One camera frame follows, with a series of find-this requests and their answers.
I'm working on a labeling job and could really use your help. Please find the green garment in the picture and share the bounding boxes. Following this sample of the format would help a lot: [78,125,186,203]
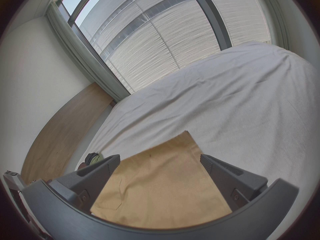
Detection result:
[90,154,104,165]

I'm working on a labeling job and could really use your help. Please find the tan shorts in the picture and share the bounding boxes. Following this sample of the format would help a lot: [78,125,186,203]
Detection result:
[90,131,233,229]

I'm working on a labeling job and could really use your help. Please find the window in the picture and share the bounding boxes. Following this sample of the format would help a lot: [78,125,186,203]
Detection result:
[61,0,270,96]

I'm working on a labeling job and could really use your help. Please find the grey-green curtain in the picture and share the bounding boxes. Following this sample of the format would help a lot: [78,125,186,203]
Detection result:
[47,3,130,103]
[257,0,298,52]

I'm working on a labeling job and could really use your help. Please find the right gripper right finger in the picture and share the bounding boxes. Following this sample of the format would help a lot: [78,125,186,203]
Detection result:
[200,154,268,213]

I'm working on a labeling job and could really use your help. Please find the bed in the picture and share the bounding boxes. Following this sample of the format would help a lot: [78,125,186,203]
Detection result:
[21,41,320,234]

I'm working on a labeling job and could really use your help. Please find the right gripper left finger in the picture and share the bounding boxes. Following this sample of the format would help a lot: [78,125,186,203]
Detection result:
[49,154,121,213]

